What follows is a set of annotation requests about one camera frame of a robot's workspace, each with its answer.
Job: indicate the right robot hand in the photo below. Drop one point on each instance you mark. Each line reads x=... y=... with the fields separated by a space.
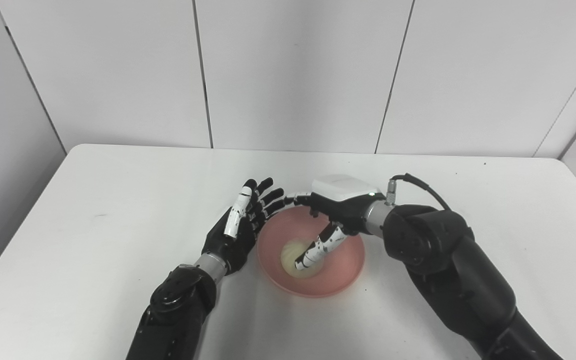
x=340 y=210

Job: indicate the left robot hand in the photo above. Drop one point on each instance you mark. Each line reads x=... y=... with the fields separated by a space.
x=240 y=225

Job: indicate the white steamed bun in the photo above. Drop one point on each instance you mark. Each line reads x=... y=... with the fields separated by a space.
x=295 y=257

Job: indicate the pink plate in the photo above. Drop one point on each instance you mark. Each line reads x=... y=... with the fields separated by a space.
x=313 y=270

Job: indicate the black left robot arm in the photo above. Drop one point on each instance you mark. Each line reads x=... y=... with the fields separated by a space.
x=178 y=310

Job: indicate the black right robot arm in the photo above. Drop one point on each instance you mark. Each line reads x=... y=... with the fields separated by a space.
x=453 y=275

